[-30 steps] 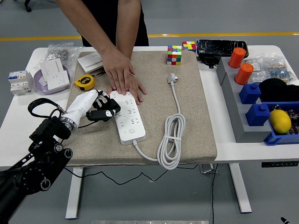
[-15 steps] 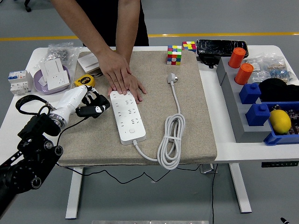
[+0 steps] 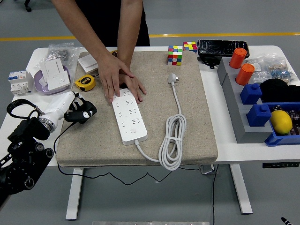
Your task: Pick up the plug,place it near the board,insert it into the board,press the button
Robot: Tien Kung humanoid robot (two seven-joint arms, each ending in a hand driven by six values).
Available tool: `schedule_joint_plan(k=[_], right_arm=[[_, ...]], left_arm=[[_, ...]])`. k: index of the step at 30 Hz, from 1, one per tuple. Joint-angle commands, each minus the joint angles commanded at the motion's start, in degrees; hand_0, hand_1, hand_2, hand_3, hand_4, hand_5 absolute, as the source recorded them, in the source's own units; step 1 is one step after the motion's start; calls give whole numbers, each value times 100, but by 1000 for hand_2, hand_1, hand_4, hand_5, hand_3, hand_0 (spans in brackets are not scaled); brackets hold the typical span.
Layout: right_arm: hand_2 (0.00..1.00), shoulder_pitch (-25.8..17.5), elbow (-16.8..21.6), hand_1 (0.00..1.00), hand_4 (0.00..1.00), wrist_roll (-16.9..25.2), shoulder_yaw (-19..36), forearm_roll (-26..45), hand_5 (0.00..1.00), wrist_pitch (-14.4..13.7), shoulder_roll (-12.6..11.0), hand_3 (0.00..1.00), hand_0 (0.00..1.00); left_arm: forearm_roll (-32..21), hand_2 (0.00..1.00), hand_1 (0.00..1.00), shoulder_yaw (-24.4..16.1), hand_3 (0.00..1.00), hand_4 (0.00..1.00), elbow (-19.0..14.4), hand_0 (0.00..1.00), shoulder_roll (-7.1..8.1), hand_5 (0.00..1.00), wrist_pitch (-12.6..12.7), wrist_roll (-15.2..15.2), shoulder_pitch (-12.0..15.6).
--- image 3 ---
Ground clear bag metal parts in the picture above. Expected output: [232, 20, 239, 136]
[46, 42, 82, 68]

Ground silver under-table bracket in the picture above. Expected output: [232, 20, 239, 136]
[201, 164, 219, 175]

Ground white circuit breaker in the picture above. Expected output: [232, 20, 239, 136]
[8, 70, 34, 96]

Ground black plastic tray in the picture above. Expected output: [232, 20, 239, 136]
[196, 39, 249, 58]

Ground white wall switch panel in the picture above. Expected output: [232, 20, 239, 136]
[77, 53, 99, 73]

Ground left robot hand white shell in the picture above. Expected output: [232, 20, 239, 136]
[43, 90, 94, 126]

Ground purple plate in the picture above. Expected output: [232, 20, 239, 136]
[33, 65, 72, 96]

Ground white table leg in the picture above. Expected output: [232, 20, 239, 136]
[229, 164, 253, 214]
[65, 167, 84, 220]

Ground clear bag blue components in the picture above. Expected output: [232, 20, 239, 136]
[260, 52, 300, 85]

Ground black table control panel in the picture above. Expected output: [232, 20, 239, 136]
[262, 162, 300, 169]

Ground white switch box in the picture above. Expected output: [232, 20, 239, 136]
[39, 58, 66, 82]

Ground blue block with knob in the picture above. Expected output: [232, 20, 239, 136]
[240, 83, 263, 105]
[246, 104, 272, 127]

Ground blue plastic bin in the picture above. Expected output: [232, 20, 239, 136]
[264, 101, 300, 147]

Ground thin black adapter cord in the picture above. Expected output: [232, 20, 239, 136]
[53, 120, 202, 186]

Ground person's right hand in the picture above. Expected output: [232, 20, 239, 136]
[97, 52, 135, 104]

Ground dark brown packets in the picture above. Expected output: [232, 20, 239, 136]
[288, 109, 300, 136]

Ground grey-brown mat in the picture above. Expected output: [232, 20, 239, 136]
[56, 50, 218, 167]

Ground grey stepped block stand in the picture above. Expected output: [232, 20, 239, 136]
[217, 57, 274, 144]

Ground white power strip cord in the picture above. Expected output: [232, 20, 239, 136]
[134, 73, 188, 171]

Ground white wall socket panel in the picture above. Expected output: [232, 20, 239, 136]
[46, 72, 71, 91]

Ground clear bag white parts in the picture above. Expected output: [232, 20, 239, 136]
[246, 57, 272, 84]

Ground orange cylinder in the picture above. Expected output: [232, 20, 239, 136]
[235, 63, 255, 86]
[229, 47, 248, 69]

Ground person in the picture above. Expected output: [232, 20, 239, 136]
[77, 0, 150, 47]

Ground black plug adapter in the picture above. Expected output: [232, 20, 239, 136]
[77, 100, 98, 118]

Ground black cloth bundle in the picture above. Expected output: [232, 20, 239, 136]
[259, 78, 300, 104]

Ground white-edged puzzle cube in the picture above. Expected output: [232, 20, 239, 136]
[167, 45, 183, 66]

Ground person's left hand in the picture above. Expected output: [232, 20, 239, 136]
[119, 74, 147, 105]

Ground black hanging cable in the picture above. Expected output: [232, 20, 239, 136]
[212, 164, 220, 225]

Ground white power strip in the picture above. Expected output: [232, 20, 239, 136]
[112, 88, 148, 146]

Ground large yellow tape measure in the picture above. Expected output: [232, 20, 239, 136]
[74, 73, 100, 91]

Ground yellow lemon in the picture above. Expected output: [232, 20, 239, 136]
[269, 110, 293, 135]

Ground stickerless puzzle cube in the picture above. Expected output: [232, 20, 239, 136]
[182, 41, 197, 54]

